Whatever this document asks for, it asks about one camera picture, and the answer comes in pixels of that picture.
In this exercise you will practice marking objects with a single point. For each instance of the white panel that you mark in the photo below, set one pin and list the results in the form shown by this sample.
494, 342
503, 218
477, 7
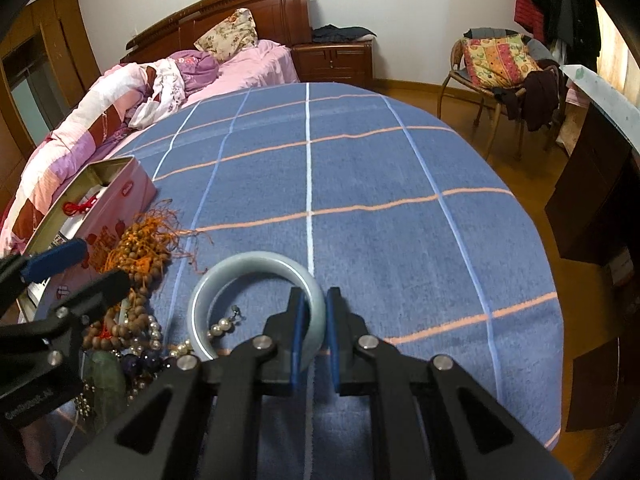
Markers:
605, 100

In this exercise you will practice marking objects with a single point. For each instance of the black hanging coat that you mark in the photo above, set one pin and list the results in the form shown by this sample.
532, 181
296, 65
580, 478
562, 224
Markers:
565, 0

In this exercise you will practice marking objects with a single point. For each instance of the white floral garment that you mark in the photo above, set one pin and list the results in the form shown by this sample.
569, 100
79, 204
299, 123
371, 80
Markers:
162, 95

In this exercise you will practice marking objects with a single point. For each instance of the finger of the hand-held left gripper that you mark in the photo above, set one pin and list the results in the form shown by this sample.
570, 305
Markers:
100, 287
55, 257

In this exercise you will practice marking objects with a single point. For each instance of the colourful patterned cushion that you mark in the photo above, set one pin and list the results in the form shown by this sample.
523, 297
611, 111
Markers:
500, 62

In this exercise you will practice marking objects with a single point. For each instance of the pink tin box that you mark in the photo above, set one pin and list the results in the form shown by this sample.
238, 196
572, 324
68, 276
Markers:
125, 195

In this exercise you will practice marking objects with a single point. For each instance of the dark brown garment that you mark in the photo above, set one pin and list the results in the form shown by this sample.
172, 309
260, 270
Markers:
537, 95

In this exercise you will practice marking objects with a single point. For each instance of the wooden wardrobe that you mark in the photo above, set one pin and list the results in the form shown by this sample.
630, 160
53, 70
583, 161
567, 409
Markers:
45, 60

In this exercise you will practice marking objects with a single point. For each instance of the pink bed sheet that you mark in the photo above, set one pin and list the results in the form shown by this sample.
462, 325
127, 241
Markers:
260, 70

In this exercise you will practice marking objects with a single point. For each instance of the wooden chair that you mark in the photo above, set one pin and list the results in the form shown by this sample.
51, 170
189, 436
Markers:
452, 67

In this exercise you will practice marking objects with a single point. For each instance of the wooden bead strand orange tassels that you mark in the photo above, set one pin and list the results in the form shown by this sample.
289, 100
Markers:
142, 255

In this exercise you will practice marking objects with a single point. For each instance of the wooden nightstand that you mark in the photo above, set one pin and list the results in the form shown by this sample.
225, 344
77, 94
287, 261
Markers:
332, 65

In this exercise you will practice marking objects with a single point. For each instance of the pink patchwork quilt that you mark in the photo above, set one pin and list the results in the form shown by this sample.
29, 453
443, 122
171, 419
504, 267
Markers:
75, 125

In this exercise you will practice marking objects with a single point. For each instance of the floral pillow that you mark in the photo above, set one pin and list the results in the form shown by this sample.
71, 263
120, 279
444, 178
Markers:
230, 32

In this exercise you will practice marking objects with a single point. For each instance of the wooden headboard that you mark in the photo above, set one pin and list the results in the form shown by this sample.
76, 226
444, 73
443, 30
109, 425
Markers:
200, 15

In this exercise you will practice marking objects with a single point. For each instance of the red hanging garment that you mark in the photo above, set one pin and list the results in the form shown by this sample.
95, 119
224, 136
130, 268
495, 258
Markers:
525, 10

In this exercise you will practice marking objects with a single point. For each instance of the green jade pendant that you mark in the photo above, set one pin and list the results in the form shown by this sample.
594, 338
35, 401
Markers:
105, 385

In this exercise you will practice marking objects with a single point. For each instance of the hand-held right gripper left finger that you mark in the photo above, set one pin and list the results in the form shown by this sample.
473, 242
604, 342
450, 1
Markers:
300, 330

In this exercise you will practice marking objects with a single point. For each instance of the pale green jade bangle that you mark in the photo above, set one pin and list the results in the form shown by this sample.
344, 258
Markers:
220, 270

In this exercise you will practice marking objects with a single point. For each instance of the dark wooden desk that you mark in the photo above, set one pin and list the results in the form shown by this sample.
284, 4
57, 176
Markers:
595, 185

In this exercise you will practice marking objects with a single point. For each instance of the dark folded clothes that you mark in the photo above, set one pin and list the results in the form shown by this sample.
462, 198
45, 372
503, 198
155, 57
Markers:
342, 33

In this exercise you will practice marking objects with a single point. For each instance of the purple garment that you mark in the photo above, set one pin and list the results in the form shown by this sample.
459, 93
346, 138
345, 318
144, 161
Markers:
197, 67

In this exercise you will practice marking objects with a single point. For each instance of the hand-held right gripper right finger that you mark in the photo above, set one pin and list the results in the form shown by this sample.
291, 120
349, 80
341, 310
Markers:
332, 340

